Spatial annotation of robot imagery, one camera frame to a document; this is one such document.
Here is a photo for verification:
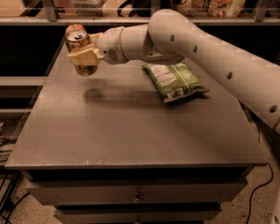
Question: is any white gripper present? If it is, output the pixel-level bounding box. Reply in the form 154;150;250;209
67;26;128;66

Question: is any orange LaCroix soda can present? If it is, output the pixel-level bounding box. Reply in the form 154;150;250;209
65;24;97;77

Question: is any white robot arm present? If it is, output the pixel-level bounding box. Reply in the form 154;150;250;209
65;9;280;134

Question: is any green chip bag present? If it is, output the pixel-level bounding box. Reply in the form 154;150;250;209
143;63;208;103

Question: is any grey drawer cabinet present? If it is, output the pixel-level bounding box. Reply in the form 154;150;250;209
5;33;269;224

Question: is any printed snack bag on shelf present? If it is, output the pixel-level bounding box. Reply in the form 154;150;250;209
188;0;246;18

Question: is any round drawer knob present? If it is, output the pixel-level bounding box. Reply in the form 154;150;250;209
133;196;143;203

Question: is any grey metal shelf rail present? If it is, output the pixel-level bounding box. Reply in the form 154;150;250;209
0;0;280;25

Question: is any black cables left floor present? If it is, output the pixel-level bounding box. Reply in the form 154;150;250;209
0;115;31;224

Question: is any black floor cable right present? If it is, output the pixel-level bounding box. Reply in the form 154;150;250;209
245;119;274;224

